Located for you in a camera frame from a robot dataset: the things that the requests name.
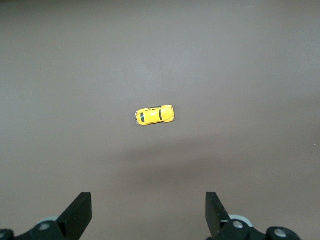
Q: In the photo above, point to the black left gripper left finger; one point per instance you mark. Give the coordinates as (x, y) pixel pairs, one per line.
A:
(75, 215)

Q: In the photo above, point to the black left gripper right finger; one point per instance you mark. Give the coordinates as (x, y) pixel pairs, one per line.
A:
(217, 217)

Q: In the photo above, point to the yellow beetle toy car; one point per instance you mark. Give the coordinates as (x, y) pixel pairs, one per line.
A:
(155, 116)

